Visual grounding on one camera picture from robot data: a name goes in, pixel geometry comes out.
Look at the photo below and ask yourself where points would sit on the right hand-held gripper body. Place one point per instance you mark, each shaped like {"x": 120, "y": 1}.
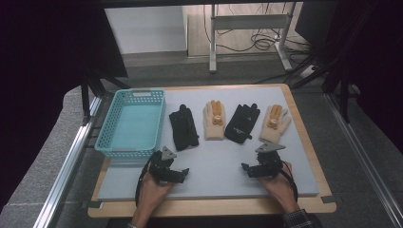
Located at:
{"x": 269, "y": 163}

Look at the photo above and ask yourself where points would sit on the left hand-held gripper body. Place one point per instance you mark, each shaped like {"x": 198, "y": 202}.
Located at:
{"x": 161, "y": 164}

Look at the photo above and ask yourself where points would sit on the beige knit glove orange fingers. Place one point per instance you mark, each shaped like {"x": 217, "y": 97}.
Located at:
{"x": 214, "y": 123}
{"x": 274, "y": 126}

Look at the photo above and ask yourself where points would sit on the plain black glove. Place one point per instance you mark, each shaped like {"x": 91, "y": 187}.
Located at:
{"x": 183, "y": 126}

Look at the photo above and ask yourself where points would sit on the black glove white print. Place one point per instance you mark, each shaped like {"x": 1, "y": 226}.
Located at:
{"x": 242, "y": 123}

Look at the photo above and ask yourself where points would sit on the teal plastic basket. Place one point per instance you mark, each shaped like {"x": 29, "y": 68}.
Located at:
{"x": 136, "y": 126}

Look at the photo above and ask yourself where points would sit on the grey foam mat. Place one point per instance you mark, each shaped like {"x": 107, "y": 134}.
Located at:
{"x": 215, "y": 171}

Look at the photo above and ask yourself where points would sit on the grey tape piece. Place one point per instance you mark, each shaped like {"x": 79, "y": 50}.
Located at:
{"x": 92, "y": 204}
{"x": 328, "y": 199}

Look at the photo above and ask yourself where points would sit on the black tripod legs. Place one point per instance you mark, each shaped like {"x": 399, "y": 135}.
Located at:
{"x": 92, "y": 88}

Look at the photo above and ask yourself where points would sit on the black metal stand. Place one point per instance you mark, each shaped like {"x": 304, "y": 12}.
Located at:
{"x": 335, "y": 69}

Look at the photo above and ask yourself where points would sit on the white board panel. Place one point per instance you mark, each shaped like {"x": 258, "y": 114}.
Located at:
{"x": 145, "y": 28}

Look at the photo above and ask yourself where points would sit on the dark curtain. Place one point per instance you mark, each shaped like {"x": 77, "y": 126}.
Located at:
{"x": 380, "y": 69}
{"x": 41, "y": 79}

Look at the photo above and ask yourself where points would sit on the aluminium rail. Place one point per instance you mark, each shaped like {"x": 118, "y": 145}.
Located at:
{"x": 66, "y": 167}
{"x": 364, "y": 161}

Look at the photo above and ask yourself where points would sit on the white metal stand frame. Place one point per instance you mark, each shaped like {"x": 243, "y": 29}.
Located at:
{"x": 250, "y": 22}

